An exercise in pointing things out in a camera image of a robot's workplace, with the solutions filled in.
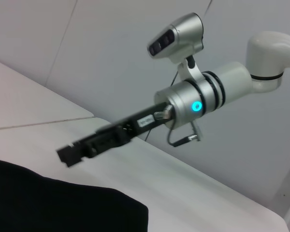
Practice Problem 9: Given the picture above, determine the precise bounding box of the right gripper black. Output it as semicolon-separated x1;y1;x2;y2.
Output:
56;101;173;168

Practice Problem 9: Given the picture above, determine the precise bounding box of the black shirt with white print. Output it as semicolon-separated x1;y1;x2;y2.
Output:
0;158;149;232

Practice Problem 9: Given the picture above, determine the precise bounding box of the right gripper grey cable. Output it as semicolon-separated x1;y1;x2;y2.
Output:
154;103;202;148

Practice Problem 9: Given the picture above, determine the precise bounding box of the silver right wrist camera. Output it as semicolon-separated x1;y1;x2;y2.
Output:
146;13;205;81

